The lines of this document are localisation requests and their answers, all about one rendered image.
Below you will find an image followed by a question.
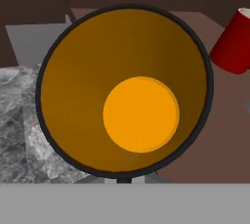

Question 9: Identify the black mug with orange inside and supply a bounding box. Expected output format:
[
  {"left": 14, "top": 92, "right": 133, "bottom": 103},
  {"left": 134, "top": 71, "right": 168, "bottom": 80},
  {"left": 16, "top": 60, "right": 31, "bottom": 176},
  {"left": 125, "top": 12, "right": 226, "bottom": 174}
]
[{"left": 34, "top": 3, "right": 215, "bottom": 184}]

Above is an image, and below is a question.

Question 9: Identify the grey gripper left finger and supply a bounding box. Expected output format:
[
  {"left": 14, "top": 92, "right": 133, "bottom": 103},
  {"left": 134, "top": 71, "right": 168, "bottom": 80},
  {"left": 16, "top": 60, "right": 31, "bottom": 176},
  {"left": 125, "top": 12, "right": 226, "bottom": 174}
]
[{"left": 73, "top": 173, "right": 118, "bottom": 184}]

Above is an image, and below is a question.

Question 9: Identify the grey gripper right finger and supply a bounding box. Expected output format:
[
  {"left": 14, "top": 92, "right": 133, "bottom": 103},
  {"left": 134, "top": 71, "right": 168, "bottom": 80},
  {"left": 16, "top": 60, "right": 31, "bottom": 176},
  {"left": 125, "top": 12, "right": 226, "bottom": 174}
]
[{"left": 131, "top": 170, "right": 173, "bottom": 184}]

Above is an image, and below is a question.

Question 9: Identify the red mug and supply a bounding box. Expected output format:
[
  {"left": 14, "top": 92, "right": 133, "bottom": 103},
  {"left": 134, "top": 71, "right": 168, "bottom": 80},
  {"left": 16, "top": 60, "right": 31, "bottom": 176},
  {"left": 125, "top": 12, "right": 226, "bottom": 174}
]
[{"left": 209, "top": 7, "right": 250, "bottom": 75}]

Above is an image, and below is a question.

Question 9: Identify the grey flat panel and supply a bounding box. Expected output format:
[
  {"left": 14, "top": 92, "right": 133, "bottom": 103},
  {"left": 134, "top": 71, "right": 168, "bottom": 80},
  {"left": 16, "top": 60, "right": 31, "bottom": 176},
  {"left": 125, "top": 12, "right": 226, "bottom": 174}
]
[{"left": 4, "top": 14, "right": 74, "bottom": 69}]

